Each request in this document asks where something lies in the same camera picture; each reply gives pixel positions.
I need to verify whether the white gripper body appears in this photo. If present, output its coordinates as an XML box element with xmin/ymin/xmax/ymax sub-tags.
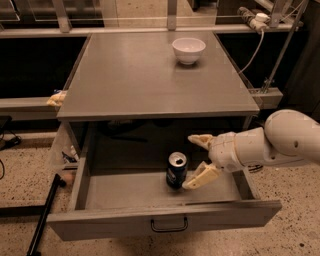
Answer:
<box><xmin>208</xmin><ymin>132</ymin><xmax>241</xmax><ymax>172</ymax></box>

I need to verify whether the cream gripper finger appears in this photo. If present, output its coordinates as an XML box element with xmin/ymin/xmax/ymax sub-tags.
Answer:
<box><xmin>188</xmin><ymin>134</ymin><xmax>214</xmax><ymax>150</ymax></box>
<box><xmin>182</xmin><ymin>162</ymin><xmax>221</xmax><ymax>190</ymax></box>

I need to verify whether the blue pepsi can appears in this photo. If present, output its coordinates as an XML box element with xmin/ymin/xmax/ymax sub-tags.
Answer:
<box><xmin>166</xmin><ymin>152</ymin><xmax>187</xmax><ymax>189</ymax></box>

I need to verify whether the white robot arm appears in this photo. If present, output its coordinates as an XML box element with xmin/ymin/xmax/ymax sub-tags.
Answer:
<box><xmin>182</xmin><ymin>109</ymin><xmax>320</xmax><ymax>190</ymax></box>

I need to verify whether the grey open drawer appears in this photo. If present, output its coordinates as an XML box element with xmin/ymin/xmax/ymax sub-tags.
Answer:
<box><xmin>48</xmin><ymin>119</ymin><xmax>282</xmax><ymax>240</ymax></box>

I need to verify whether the grey cabinet counter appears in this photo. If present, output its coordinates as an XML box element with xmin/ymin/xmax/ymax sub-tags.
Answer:
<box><xmin>57</xmin><ymin>32</ymin><xmax>259</xmax><ymax>122</ymax></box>

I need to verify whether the white ceramic bowl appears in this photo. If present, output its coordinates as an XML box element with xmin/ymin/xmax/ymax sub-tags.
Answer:
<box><xmin>172</xmin><ymin>38</ymin><xmax>206</xmax><ymax>65</ymax></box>

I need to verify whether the white power strip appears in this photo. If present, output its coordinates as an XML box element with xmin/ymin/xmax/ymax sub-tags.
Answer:
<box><xmin>237</xmin><ymin>7</ymin><xmax>270</xmax><ymax>33</ymax></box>

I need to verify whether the yellow crumpled bag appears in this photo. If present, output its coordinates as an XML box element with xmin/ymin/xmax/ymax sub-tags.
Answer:
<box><xmin>47</xmin><ymin>91</ymin><xmax>67</xmax><ymax>107</ymax></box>

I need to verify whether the black metal pole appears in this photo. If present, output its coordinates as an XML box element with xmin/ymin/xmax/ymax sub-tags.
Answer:
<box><xmin>26</xmin><ymin>174</ymin><xmax>66</xmax><ymax>256</ymax></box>

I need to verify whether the black cable bundle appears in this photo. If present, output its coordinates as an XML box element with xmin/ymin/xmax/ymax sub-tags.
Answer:
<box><xmin>248</xmin><ymin>163</ymin><xmax>264</xmax><ymax>174</ymax></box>

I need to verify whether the black drawer handle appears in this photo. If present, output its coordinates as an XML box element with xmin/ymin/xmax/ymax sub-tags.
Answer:
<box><xmin>150</xmin><ymin>217</ymin><xmax>189</xmax><ymax>233</ymax></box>

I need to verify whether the white power cable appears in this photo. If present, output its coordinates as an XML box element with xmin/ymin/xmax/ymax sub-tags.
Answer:
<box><xmin>238</xmin><ymin>29</ymin><xmax>266</xmax><ymax>75</ymax></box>

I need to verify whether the grey metal shelf rail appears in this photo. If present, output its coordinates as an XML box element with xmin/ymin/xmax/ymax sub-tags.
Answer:
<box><xmin>0</xmin><ymin>97</ymin><xmax>60</xmax><ymax>121</ymax></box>

